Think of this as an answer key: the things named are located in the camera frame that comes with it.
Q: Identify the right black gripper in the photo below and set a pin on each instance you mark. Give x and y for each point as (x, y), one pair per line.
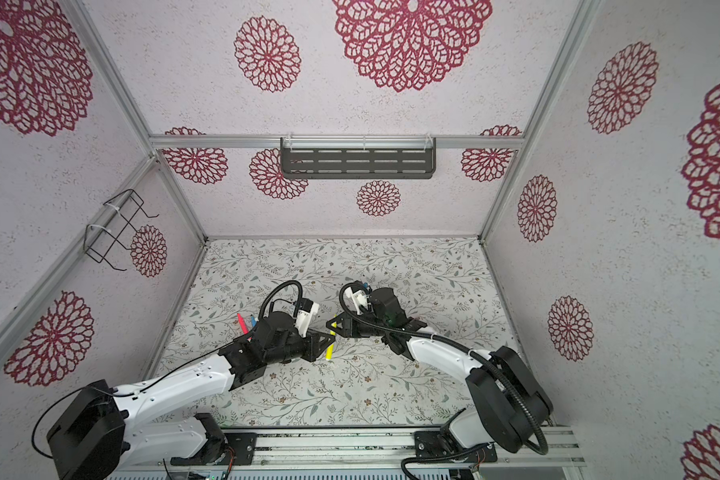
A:
(348, 328)

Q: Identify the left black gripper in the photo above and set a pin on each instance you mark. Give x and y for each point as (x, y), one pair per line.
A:
(315, 347)

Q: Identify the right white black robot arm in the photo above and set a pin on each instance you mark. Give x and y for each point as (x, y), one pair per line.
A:
(509, 405)

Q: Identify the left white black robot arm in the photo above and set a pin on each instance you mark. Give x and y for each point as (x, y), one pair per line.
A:
(105, 428)

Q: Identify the pink highlighter pen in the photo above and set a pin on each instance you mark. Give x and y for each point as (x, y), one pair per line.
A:
(242, 324)

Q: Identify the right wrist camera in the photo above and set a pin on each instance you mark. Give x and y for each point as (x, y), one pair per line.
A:
(356, 299)

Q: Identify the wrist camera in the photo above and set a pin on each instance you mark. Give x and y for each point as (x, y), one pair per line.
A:
(356, 299)
(306, 311)

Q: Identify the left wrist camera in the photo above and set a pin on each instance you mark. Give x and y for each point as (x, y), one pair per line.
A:
(306, 311)

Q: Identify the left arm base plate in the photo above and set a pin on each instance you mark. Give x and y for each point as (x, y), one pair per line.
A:
(237, 449)

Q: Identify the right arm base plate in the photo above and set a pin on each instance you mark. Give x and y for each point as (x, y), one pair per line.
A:
(437, 447)

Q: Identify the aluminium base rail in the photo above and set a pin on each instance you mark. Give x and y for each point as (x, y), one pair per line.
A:
(339, 448)

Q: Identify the dark metal wall shelf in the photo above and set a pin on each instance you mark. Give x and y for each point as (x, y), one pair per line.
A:
(358, 160)

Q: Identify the black wire wall basket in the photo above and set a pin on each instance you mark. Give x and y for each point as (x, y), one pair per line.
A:
(102, 236)

